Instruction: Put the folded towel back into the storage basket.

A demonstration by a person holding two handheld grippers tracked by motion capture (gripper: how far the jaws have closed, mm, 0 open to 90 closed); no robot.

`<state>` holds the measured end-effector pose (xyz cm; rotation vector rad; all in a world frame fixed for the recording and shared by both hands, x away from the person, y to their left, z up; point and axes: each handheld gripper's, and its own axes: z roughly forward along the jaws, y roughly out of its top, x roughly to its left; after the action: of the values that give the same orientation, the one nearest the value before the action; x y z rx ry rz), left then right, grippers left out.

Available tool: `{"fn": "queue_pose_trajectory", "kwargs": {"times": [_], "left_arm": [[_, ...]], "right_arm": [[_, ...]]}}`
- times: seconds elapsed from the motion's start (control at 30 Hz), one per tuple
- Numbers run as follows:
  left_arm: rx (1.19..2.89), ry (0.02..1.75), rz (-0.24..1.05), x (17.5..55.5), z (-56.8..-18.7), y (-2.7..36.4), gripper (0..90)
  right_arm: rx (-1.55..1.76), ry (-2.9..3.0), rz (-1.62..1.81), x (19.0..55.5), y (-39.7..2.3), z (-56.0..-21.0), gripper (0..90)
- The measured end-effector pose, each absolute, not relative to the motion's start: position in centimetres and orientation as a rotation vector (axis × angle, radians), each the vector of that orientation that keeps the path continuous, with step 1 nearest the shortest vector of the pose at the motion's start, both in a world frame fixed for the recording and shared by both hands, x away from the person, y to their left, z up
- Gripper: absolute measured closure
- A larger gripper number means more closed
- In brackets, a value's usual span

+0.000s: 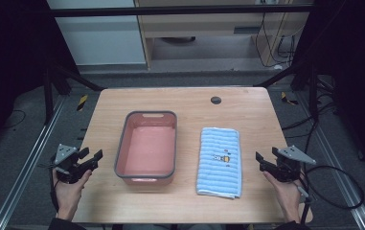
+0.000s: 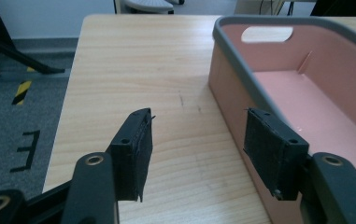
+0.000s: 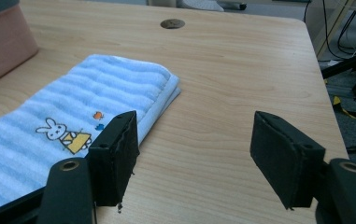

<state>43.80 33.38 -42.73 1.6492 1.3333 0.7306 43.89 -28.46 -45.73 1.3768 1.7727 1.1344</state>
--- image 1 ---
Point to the pink basin with grey rim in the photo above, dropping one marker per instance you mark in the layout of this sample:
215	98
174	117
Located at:
149	150

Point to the black and yellow tape strip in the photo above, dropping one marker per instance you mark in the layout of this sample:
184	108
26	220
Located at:
82	102
287	98

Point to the black horizontal bar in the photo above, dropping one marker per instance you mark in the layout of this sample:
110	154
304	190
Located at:
170	11

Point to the person's right hand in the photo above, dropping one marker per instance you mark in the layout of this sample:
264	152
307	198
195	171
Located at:
287	198

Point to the dark curtain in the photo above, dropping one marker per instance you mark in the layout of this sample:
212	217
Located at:
352	73
11	64

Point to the aluminium floor rail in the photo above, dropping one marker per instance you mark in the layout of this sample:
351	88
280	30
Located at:
27	163
339	172

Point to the white cabinet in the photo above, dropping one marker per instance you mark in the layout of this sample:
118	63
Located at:
100	35

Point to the person's left hand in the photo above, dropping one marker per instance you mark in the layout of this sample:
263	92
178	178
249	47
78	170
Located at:
68	196

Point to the black metal stand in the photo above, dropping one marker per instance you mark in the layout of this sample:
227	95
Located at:
58	80
301	80

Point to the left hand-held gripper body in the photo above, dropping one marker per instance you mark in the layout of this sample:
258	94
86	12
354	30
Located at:
66	159

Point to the light wooden desk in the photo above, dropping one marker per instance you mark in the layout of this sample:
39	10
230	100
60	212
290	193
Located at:
209	25

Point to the blue striped towel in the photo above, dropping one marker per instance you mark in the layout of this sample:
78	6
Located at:
220	163

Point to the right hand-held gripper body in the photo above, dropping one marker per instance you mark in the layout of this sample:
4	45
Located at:
290	161

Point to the black round table grommet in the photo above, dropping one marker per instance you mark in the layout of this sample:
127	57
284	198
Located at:
216	100

